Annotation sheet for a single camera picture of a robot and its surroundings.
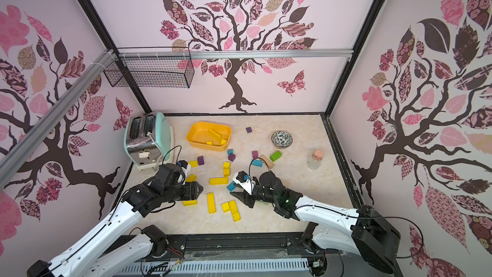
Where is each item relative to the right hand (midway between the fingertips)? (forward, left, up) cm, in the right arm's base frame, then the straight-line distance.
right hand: (234, 186), depth 75 cm
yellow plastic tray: (+37, +18, -14) cm, 44 cm away
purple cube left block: (+20, +20, -13) cm, 31 cm away
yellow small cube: (+31, +9, -11) cm, 34 cm away
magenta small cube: (+24, -9, -14) cm, 29 cm away
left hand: (-1, +16, -3) cm, 16 cm away
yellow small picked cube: (+31, +17, -12) cm, 37 cm away
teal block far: (+20, -10, -16) cm, 28 cm away
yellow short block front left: (-2, +21, -13) cm, 25 cm away
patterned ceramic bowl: (+34, -24, -14) cm, 44 cm away
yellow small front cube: (-4, +5, -13) cm, 14 cm away
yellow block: (+37, +14, -12) cm, 42 cm away
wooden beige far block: (+18, -16, -15) cm, 29 cm away
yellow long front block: (-5, +1, -14) cm, 15 cm away
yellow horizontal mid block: (+9, +10, -15) cm, 20 cm away
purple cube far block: (+43, -5, -15) cm, 46 cm away
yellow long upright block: (-4, +11, -14) cm, 19 cm away
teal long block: (+6, +3, -15) cm, 16 cm away
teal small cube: (+26, +5, -13) cm, 29 cm away
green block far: (+24, -20, -16) cm, 35 cm away
